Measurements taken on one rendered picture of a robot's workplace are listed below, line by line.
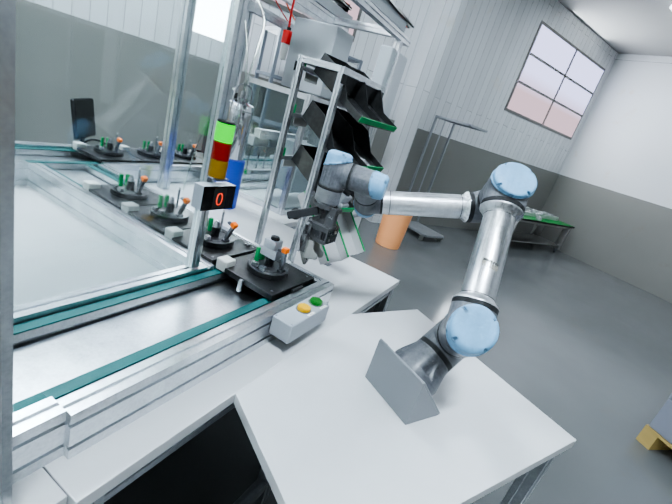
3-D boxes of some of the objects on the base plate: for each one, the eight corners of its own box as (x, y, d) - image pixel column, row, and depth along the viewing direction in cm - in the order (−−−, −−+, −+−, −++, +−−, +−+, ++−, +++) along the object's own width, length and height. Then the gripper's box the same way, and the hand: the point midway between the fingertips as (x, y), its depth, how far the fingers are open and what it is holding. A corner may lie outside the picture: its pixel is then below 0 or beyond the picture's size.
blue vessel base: (241, 208, 222) (251, 162, 213) (221, 210, 208) (231, 161, 199) (221, 198, 228) (230, 153, 218) (201, 200, 214) (209, 152, 205)
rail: (327, 307, 143) (335, 281, 140) (67, 459, 67) (71, 411, 63) (314, 300, 145) (322, 275, 142) (50, 440, 69) (52, 393, 65)
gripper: (332, 210, 110) (312, 275, 118) (347, 207, 118) (327, 269, 125) (308, 199, 114) (290, 263, 121) (324, 197, 122) (306, 258, 129)
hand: (303, 259), depth 124 cm, fingers closed
